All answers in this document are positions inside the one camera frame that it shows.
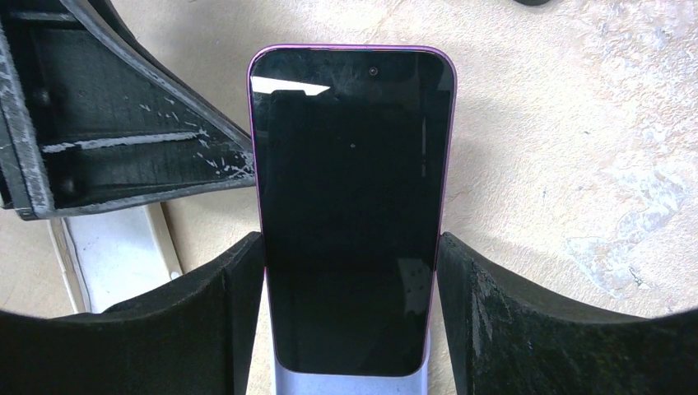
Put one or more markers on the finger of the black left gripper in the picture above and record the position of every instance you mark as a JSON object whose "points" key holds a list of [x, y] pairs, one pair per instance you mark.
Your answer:
{"points": [[91, 122]]}

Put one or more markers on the purple-edged phone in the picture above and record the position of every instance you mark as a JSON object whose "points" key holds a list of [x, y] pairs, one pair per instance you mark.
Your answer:
{"points": [[351, 147]]}

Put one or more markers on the beige phone case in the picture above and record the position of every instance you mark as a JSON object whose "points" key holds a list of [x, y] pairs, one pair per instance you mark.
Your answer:
{"points": [[111, 257]]}

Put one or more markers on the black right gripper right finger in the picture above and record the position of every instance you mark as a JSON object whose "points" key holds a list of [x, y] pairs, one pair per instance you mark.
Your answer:
{"points": [[509, 335]]}

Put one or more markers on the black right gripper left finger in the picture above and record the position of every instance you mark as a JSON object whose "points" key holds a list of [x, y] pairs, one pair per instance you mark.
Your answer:
{"points": [[193, 335]]}

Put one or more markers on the lilac phone case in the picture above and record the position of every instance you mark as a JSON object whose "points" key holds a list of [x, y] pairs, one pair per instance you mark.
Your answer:
{"points": [[349, 381]]}

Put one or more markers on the black phone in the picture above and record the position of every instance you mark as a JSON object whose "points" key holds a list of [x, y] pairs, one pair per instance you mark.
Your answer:
{"points": [[532, 3]]}

